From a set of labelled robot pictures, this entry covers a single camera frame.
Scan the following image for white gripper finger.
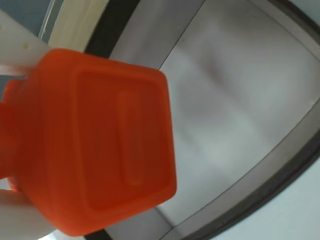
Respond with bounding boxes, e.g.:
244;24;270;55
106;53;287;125
0;178;57;240
0;9;51;76

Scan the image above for orange cube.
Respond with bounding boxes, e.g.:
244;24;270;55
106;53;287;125
0;47;178;238

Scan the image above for dark brown box white inside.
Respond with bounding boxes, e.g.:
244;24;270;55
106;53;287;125
83;0;320;240

